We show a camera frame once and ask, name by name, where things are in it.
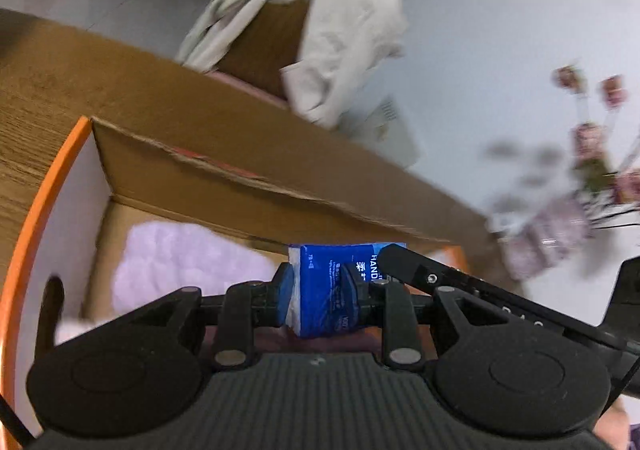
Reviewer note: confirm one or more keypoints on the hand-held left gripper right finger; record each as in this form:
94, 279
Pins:
352, 302

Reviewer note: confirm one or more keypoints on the white vented appliance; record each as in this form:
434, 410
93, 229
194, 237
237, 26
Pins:
395, 139

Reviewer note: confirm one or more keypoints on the beige jacket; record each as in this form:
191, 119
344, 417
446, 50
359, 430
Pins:
345, 29

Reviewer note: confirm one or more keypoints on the lavender fluffy towel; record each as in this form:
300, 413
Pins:
190, 265

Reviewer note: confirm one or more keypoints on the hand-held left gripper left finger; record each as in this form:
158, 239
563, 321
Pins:
282, 292

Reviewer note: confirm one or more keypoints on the blue tissue pack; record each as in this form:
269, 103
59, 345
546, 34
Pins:
320, 290

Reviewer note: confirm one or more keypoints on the orange cardboard box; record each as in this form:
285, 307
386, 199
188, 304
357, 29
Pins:
200, 195

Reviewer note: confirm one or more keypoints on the pink textured vase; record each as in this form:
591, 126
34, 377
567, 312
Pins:
550, 235

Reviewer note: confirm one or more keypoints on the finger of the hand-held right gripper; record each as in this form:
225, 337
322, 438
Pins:
415, 267

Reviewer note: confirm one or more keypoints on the brown cardboard box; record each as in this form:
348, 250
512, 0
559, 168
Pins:
270, 44

